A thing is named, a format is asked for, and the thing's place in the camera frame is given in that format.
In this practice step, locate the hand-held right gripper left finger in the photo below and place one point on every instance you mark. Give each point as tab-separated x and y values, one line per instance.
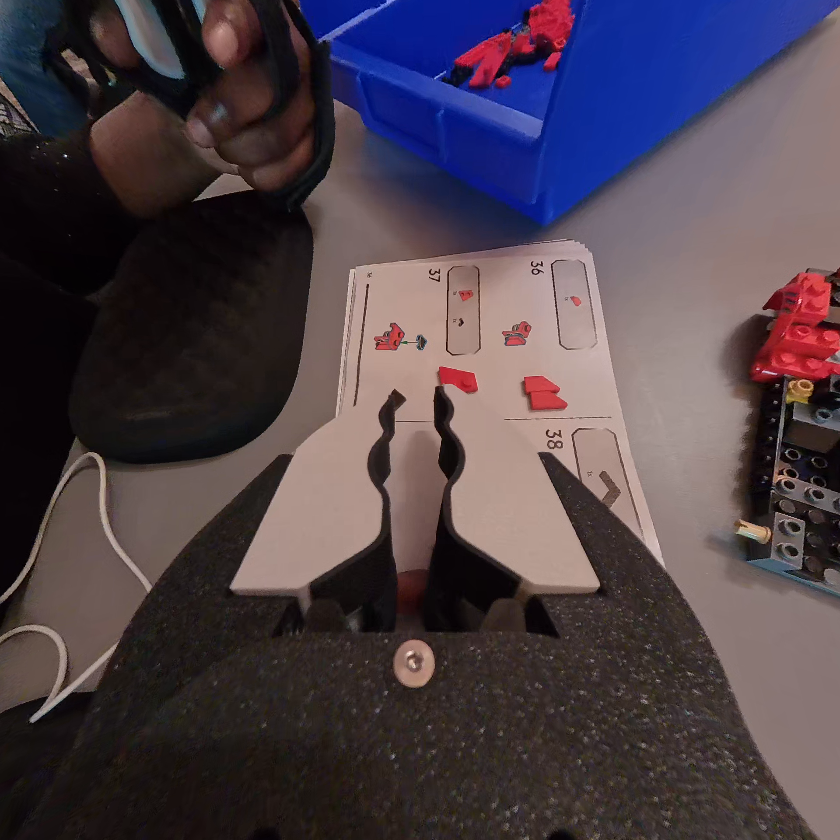
315	518

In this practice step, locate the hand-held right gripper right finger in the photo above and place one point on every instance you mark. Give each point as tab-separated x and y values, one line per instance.
518	518

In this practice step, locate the red lego wedge plate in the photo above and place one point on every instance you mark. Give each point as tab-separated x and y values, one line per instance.
459	379

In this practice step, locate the white lego instruction booklet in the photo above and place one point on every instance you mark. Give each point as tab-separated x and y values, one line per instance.
505	289

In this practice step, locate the pile of red lego pieces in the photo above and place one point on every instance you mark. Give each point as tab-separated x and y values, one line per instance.
485	56

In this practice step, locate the blue plastic bin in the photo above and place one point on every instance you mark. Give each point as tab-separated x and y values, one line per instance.
623	98

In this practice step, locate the red and black lego car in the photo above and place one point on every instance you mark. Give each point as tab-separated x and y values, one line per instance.
800	341

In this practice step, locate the person's right hand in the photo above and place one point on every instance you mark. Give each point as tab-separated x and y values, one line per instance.
411	589

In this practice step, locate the person's left hand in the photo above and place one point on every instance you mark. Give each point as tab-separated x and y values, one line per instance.
249	131

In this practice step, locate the blue denim clothing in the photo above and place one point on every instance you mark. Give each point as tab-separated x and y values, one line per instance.
33	52

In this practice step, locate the person's black clothing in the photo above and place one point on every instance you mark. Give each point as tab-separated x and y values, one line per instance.
39	262

